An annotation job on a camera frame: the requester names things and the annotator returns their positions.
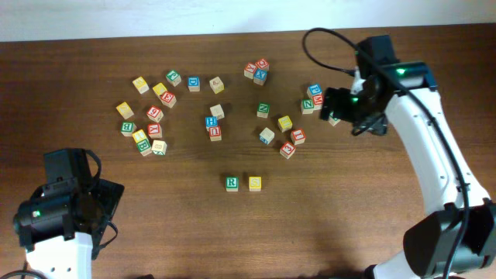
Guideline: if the yellow block edge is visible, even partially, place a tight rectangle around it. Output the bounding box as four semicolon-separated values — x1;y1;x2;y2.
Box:
115;102;134;119

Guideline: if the yellow block S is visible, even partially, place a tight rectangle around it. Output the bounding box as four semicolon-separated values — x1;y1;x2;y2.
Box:
249;177;262;191

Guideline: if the green block R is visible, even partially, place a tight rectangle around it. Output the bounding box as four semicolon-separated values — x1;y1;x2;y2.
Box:
226;177;239;191

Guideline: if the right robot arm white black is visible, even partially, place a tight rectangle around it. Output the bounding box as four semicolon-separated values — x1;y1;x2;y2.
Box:
321;36;495;278

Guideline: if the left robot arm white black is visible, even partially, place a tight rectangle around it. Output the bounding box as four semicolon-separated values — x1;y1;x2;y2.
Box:
13;148;125;278

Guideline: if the green block V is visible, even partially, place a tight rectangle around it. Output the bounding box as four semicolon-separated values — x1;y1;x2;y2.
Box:
328;117;340;126

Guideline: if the red block M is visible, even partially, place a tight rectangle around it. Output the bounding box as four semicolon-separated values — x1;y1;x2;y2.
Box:
312;94;323;110

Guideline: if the blue block P right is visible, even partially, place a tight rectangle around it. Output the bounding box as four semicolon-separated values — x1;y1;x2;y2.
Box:
307;84;322;98

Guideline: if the green block N right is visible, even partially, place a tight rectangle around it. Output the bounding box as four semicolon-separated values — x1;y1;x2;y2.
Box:
301;99;315;115

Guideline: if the green block n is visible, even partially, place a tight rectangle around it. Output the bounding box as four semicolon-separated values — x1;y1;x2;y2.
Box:
257;102;270;119
301;99;315;115

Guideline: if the red block I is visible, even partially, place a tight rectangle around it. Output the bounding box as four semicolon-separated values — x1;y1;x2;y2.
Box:
291;129;306;145

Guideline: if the yellow block E centre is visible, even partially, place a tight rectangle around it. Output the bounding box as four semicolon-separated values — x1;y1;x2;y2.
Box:
277;115;293;133

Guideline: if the red block 3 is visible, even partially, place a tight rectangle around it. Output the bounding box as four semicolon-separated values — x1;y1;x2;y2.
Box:
280;142;295;160

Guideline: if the green block B lower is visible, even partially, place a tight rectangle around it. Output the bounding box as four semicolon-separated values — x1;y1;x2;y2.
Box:
136;139;152;157

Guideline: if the green block b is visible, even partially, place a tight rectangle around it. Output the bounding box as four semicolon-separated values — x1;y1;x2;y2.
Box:
120;122;136;136
136;139;152;157

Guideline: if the green block B left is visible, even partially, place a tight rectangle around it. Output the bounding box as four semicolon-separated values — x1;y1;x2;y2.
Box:
120;122;136;136

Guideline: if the yellow block lower left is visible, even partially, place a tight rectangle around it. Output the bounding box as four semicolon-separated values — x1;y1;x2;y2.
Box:
132;129;147;143

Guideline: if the green block N centre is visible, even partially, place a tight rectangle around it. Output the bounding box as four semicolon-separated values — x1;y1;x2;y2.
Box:
257;102;270;119

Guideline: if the wooden block blue side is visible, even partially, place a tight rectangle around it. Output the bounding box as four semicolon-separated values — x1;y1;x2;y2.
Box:
259;127;275;145

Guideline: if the red block Y left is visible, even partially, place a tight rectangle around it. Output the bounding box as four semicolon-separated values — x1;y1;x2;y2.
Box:
147;123;163;139

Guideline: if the red block y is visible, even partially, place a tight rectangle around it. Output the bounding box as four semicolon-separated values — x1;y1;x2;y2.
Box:
147;123;163;139
243;63;257;79

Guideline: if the blue block X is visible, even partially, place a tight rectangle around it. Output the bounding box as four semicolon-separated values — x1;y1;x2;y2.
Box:
253;69;267;86

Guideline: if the red block Q top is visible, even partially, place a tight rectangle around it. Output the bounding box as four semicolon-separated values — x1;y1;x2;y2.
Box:
255;58;270;71

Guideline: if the red block 6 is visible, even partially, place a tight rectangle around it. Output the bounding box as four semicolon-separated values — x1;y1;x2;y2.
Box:
146;105;164;122

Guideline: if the red block Y top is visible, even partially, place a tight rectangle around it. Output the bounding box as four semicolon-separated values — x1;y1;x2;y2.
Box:
243;63;257;79

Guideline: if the yellow block far left top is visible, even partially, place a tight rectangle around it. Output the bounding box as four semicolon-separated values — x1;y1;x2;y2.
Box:
133;77;150;94

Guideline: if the red block E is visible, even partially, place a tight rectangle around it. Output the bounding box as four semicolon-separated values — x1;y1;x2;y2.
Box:
160;91;177;109

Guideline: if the yellow block beside E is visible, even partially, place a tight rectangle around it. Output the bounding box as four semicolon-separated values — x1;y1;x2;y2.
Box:
153;82;167;98

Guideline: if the plain wooden block centre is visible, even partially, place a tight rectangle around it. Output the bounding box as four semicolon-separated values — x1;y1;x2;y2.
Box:
210;104;225;119

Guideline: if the wooden block yellow side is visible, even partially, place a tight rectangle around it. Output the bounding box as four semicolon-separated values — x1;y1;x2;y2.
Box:
209;77;225;94

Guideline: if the blue block H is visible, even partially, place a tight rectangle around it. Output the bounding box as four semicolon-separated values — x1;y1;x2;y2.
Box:
205;116;218;130

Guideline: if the green block P top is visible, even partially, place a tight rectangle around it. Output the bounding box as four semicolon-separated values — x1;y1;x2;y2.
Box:
166;70;182;87

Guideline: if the blue block D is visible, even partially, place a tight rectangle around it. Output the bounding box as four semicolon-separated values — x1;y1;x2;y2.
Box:
188;76;201;92

